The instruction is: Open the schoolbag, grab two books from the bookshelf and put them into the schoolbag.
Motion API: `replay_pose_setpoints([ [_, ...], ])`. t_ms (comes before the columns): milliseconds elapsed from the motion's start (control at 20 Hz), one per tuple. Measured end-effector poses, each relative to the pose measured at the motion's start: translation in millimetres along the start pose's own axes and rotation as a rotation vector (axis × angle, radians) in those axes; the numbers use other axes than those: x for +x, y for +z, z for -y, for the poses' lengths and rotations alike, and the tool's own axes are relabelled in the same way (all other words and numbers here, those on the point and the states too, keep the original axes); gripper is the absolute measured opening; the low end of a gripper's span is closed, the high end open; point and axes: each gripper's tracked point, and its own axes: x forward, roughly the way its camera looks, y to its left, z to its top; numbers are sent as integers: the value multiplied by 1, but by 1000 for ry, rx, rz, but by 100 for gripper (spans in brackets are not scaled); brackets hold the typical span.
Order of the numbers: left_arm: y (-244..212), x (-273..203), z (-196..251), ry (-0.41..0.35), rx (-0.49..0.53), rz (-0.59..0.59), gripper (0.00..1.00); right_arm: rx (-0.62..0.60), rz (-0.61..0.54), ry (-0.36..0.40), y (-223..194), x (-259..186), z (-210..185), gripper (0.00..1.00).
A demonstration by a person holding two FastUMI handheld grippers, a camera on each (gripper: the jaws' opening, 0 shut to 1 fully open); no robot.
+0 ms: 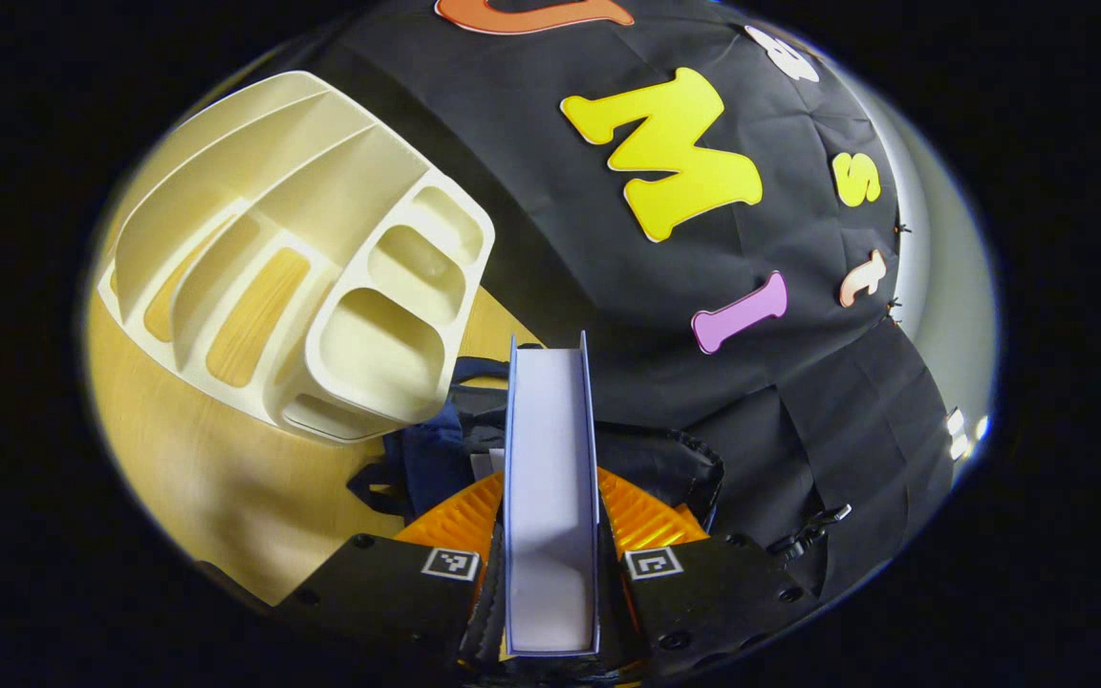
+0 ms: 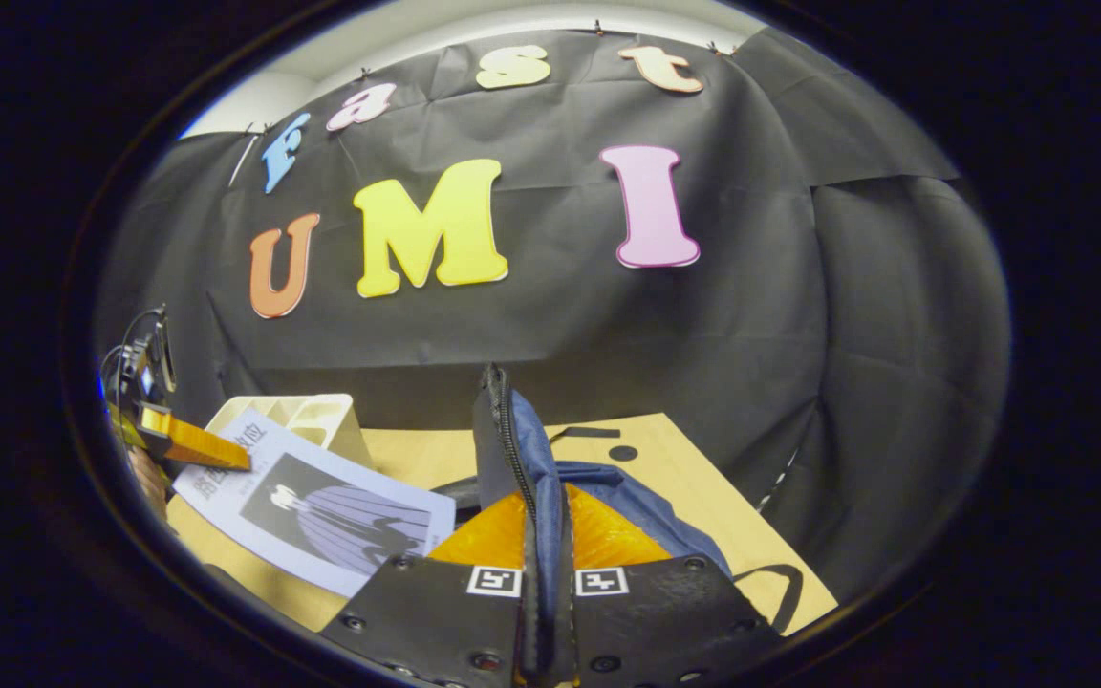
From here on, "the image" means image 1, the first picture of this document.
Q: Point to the black cloth clamp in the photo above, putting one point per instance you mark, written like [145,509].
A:
[809,533]

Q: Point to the black backdrop cloth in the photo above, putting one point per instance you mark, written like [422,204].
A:
[550,248]

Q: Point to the purple blue cover book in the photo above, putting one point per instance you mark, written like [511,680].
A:
[550,478]

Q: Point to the blue schoolbag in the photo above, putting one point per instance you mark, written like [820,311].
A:
[426,459]

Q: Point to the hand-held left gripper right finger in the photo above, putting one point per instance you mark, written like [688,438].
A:
[713,592]

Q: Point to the white plastic bookshelf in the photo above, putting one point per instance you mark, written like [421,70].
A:
[321,191]

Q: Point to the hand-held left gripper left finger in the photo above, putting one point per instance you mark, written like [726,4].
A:
[388,592]

